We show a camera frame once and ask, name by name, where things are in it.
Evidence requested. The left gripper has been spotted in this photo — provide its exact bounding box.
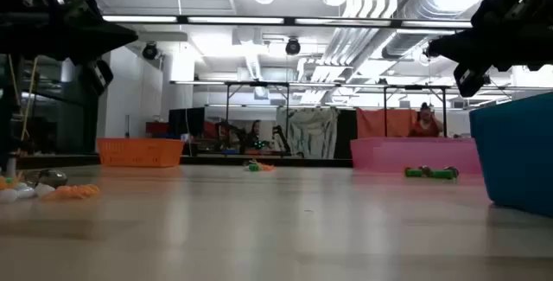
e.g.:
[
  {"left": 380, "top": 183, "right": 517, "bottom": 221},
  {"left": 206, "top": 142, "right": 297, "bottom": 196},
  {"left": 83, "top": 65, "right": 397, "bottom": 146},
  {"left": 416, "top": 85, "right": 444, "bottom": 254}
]
[{"left": 0, "top": 0, "right": 139, "bottom": 97}]

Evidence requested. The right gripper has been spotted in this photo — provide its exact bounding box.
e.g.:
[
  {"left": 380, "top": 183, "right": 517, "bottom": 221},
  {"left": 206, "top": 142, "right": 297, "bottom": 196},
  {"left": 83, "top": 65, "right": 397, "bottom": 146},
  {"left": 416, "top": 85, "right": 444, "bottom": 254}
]
[{"left": 425, "top": 0, "right": 553, "bottom": 99}]

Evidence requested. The orange plastic basket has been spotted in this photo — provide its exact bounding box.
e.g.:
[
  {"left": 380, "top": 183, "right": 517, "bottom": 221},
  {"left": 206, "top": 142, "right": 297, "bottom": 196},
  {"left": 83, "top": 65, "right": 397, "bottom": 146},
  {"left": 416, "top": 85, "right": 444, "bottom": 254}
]
[{"left": 96, "top": 137, "right": 186, "bottom": 169}]

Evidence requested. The black ceiling spotlight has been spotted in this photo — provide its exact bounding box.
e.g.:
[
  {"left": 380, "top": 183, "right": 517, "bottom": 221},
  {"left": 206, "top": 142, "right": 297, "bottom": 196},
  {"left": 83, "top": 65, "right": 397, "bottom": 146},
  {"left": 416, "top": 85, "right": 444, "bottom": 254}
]
[
  {"left": 142, "top": 42, "right": 159, "bottom": 61},
  {"left": 284, "top": 36, "right": 302, "bottom": 56}
]

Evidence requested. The person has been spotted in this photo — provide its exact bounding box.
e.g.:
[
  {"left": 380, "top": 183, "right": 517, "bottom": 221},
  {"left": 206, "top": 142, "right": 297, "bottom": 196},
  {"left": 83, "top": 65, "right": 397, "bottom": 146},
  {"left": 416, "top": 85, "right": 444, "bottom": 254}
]
[
  {"left": 408, "top": 101, "right": 445, "bottom": 138},
  {"left": 245, "top": 118, "right": 265, "bottom": 153}
]

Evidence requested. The red box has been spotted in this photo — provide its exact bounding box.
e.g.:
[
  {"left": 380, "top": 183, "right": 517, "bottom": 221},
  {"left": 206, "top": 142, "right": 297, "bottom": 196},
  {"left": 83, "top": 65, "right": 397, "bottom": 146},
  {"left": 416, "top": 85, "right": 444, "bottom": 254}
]
[{"left": 145, "top": 121, "right": 170, "bottom": 136}]

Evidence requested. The teal plastic bin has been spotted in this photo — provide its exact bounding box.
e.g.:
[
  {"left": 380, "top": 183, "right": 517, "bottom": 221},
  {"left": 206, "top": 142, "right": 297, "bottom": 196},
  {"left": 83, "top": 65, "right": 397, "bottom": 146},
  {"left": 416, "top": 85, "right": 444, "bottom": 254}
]
[{"left": 469, "top": 92, "right": 553, "bottom": 219}]

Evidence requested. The pink plastic bin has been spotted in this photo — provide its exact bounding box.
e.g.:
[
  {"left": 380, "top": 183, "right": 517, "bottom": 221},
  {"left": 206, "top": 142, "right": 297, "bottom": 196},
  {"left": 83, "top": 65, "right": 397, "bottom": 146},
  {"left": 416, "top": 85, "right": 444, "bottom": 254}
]
[{"left": 350, "top": 137, "right": 483, "bottom": 175}]

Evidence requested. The orange cloth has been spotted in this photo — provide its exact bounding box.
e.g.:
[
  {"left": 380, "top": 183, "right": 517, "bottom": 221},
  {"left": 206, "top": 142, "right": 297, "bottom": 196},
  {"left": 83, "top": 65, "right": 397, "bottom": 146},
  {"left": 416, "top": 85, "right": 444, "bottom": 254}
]
[{"left": 356, "top": 107, "right": 418, "bottom": 139}]

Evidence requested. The black monitor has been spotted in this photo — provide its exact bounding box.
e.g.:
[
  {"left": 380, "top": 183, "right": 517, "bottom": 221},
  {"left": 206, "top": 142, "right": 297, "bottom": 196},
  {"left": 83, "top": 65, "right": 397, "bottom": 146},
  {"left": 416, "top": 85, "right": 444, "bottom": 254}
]
[{"left": 168, "top": 106, "right": 206, "bottom": 138}]

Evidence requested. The silver metal cylinder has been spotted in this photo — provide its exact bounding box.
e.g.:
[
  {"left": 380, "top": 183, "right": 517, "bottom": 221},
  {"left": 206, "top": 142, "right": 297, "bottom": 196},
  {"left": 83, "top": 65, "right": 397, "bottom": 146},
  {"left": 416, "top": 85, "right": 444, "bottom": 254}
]
[{"left": 3, "top": 154, "right": 18, "bottom": 178}]

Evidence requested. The black curtain panel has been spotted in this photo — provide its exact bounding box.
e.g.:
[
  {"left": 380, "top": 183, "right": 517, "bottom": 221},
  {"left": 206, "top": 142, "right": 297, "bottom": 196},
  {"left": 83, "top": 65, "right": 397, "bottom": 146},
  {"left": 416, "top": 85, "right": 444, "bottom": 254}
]
[{"left": 335, "top": 108, "right": 359, "bottom": 160}]

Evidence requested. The white plastic bone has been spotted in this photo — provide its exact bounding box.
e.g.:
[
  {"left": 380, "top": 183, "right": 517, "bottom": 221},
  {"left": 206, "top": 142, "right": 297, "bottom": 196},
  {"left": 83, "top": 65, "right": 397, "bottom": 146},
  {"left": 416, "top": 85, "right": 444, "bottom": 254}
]
[
  {"left": 0, "top": 188, "right": 19, "bottom": 205},
  {"left": 34, "top": 182, "right": 56, "bottom": 199},
  {"left": 15, "top": 184, "right": 36, "bottom": 201}
]

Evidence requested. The white patterned drape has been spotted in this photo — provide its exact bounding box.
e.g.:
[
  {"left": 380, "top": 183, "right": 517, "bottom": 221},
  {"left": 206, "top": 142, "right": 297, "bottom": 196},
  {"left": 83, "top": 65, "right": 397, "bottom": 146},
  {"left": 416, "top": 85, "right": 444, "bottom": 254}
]
[{"left": 276, "top": 106, "right": 340, "bottom": 160}]

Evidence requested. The LED light bar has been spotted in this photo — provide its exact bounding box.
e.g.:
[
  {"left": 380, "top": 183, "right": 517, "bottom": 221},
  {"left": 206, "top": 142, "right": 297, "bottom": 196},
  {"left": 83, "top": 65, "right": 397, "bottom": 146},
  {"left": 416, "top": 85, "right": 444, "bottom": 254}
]
[{"left": 101, "top": 14, "right": 474, "bottom": 29}]

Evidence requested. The black metal stand frame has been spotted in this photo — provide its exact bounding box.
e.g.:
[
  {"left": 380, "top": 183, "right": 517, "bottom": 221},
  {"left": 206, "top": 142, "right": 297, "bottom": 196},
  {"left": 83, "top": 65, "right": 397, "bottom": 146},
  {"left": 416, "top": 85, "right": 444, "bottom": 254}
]
[
  {"left": 223, "top": 80, "right": 291, "bottom": 157},
  {"left": 382, "top": 84, "right": 449, "bottom": 139}
]

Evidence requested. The yellow cable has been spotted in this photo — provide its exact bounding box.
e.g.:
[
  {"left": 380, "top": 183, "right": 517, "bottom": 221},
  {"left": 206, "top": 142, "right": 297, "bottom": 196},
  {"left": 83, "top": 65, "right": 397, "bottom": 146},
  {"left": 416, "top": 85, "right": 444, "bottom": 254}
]
[{"left": 7, "top": 54, "right": 40, "bottom": 143}]

